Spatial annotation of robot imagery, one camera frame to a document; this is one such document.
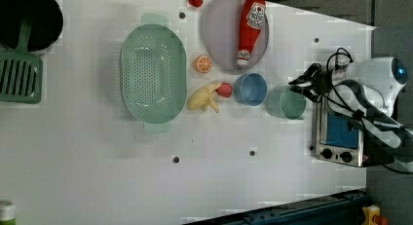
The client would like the orange slice toy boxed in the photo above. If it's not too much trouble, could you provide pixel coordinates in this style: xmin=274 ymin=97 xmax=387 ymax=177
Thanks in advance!
xmin=194 ymin=55 xmax=211 ymax=73

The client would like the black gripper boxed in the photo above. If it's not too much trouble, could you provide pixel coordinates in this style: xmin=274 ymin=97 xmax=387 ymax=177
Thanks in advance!
xmin=289 ymin=63 xmax=333 ymax=102

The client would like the green colander basket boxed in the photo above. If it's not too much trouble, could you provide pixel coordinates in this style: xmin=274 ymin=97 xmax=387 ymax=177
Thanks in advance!
xmin=120 ymin=13 xmax=187 ymax=133

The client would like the yellow banana toy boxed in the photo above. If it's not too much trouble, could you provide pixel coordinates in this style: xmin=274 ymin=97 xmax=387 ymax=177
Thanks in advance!
xmin=187 ymin=82 xmax=221 ymax=113

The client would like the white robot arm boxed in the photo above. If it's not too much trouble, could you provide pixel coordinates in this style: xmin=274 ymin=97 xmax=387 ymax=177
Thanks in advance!
xmin=289 ymin=56 xmax=412 ymax=174

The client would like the blue bowl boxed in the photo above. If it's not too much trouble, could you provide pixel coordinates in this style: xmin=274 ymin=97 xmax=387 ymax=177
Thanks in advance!
xmin=233 ymin=73 xmax=267 ymax=106

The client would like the black utensil holder pot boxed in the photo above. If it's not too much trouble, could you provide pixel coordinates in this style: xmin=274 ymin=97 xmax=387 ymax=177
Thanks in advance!
xmin=0 ymin=0 xmax=63 ymax=52

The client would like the light green mug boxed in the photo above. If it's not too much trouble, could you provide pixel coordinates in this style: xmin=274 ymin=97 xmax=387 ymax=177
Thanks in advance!
xmin=265 ymin=86 xmax=307 ymax=120

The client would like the red ketchup bottle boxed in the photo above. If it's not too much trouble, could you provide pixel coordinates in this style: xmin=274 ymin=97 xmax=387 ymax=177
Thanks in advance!
xmin=237 ymin=0 xmax=266 ymax=66

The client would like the toaster oven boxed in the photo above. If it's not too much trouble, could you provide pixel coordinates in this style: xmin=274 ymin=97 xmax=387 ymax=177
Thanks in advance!
xmin=312 ymin=98 xmax=394 ymax=168

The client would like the grey round plate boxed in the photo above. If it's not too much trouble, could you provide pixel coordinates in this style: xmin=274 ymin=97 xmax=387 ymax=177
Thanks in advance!
xmin=202 ymin=0 xmax=269 ymax=71

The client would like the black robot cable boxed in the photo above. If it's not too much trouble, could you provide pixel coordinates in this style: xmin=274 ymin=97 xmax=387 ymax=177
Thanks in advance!
xmin=325 ymin=47 xmax=413 ymax=175

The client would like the green slotted spatula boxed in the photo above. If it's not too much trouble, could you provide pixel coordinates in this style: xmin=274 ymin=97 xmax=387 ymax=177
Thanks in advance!
xmin=0 ymin=20 xmax=43 ymax=104

